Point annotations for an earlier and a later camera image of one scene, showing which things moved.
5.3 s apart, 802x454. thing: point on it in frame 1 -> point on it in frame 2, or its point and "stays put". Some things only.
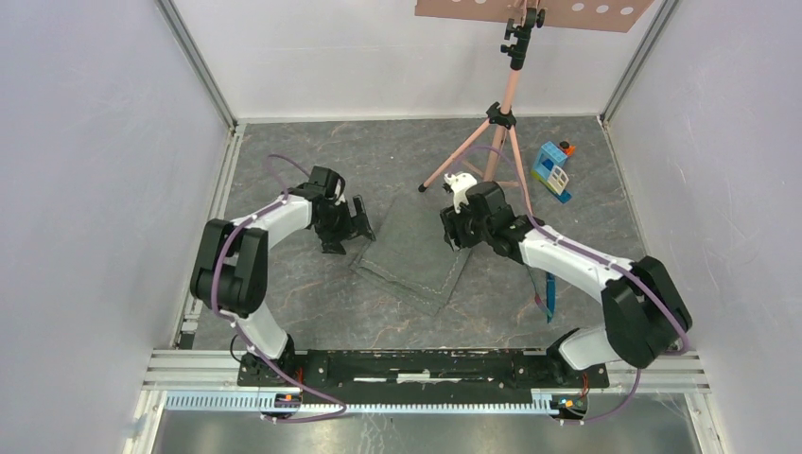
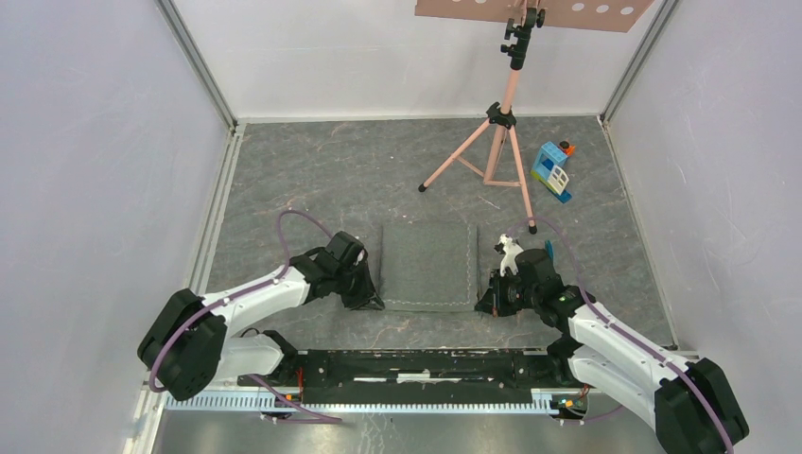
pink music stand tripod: (583, 15) stays put
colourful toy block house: (549, 167) stays put
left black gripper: (354, 227) -> (367, 298)
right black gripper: (454, 234) -> (491, 303)
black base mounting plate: (437, 375) stays put
